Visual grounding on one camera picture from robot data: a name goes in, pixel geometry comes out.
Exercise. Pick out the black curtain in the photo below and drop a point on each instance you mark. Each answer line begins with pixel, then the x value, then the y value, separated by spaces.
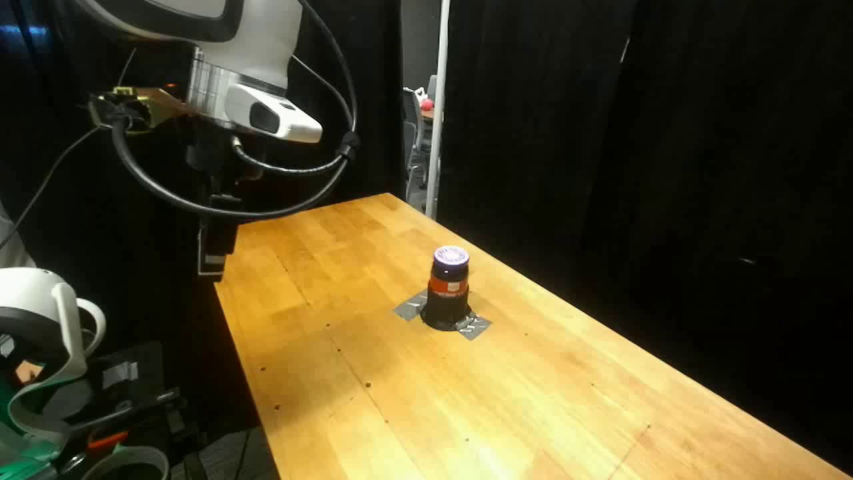
pixel 641 133

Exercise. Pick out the gold wrist camera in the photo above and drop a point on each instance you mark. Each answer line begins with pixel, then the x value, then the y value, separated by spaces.
pixel 136 108

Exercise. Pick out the grey taped box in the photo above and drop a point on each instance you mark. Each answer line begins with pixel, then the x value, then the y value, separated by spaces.
pixel 120 373

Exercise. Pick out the white vertical pole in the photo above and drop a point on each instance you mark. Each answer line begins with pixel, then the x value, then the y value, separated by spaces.
pixel 439 108

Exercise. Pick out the red and white background clutter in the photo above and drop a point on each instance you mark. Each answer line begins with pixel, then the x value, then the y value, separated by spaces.
pixel 420 101

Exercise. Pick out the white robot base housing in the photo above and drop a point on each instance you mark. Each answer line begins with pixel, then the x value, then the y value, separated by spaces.
pixel 40 346

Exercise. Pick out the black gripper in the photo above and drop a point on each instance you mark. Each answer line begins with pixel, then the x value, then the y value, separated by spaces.
pixel 216 162

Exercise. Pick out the grey tape strip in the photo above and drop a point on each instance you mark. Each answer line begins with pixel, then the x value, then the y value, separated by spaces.
pixel 469 325

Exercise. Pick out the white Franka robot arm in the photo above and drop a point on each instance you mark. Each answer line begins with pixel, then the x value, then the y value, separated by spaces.
pixel 255 48

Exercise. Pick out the tape roll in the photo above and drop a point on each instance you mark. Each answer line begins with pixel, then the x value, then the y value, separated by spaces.
pixel 124 461

